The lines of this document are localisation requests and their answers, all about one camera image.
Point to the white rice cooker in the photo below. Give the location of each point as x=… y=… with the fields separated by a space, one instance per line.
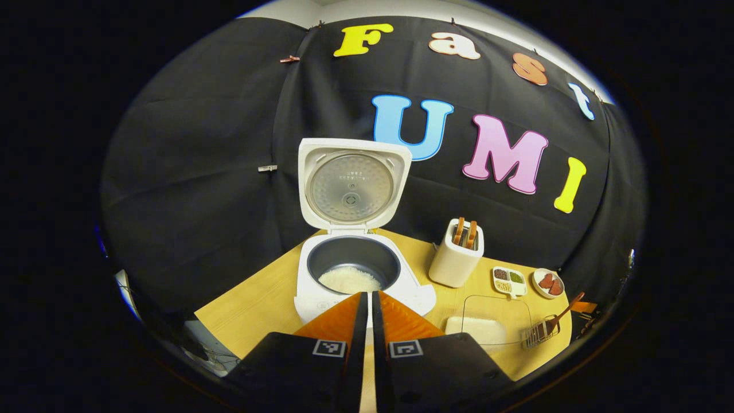
x=344 y=186

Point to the black backdrop cloth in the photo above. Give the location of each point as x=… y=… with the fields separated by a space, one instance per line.
x=200 y=172

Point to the bread slice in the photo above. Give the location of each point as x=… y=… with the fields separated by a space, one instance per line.
x=459 y=229
x=472 y=234

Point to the copper clothes peg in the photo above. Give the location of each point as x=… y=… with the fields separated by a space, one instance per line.
x=289 y=58

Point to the white toaster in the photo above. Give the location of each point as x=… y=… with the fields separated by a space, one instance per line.
x=453 y=264

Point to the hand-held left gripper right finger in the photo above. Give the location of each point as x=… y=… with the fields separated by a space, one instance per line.
x=378 y=344

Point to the clear plastic tray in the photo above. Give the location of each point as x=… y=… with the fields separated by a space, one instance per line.
x=504 y=307

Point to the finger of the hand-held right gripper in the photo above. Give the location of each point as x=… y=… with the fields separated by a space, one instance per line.
x=584 y=307

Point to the red meat piece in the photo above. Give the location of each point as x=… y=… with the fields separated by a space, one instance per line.
x=556 y=288
x=546 y=281

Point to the white round plate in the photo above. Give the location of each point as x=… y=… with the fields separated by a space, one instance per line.
x=537 y=288

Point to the white rice heap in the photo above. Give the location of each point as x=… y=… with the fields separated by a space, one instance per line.
x=476 y=331
x=350 y=281

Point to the brown wooden spoon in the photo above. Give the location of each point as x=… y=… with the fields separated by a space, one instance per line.
x=565 y=312

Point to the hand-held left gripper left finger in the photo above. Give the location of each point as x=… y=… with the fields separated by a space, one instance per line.
x=360 y=332

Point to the white divided bean dish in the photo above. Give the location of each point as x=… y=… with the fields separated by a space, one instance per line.
x=519 y=290

